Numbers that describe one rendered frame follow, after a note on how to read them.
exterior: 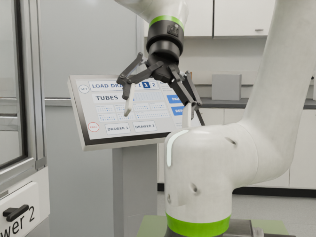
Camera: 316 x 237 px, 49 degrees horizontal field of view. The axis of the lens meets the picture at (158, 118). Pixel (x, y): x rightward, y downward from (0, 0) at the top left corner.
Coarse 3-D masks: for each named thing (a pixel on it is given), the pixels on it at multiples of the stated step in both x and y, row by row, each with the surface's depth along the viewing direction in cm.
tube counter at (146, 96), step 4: (136, 92) 142; (140, 92) 143; (144, 92) 144; (148, 92) 144; (152, 92) 145; (156, 92) 146; (160, 92) 147; (136, 96) 141; (140, 96) 141; (144, 96) 142; (148, 96) 143; (152, 96) 144; (156, 96) 145; (160, 96) 145; (124, 100) 137; (136, 100) 140; (140, 100) 140; (144, 100) 141; (148, 100) 142; (152, 100) 143
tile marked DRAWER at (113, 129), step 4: (104, 124) 128; (108, 124) 128; (112, 124) 129; (116, 124) 130; (120, 124) 130; (124, 124) 131; (128, 124) 132; (108, 128) 127; (112, 128) 128; (116, 128) 129; (120, 128) 129; (124, 128) 130; (128, 128) 131; (108, 132) 126; (112, 132) 127; (116, 132) 128; (120, 132) 128; (124, 132) 129; (128, 132) 130
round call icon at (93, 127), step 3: (87, 123) 125; (90, 123) 126; (93, 123) 126; (96, 123) 127; (87, 126) 125; (90, 126) 125; (93, 126) 125; (96, 126) 126; (99, 126) 126; (90, 129) 124; (93, 129) 125; (96, 129) 125; (99, 129) 126; (90, 132) 124; (93, 132) 124
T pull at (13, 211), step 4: (8, 208) 79; (12, 208) 79; (16, 208) 79; (20, 208) 78; (24, 208) 79; (28, 208) 81; (4, 212) 77; (8, 212) 77; (12, 212) 77; (16, 212) 76; (20, 212) 78; (24, 212) 79; (4, 216) 77; (8, 216) 74; (12, 216) 75; (16, 216) 76; (8, 220) 74; (12, 220) 75
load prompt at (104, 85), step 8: (104, 80) 139; (112, 80) 141; (144, 80) 147; (152, 80) 149; (96, 88) 136; (104, 88) 137; (112, 88) 138; (120, 88) 140; (136, 88) 143; (144, 88) 145; (152, 88) 146
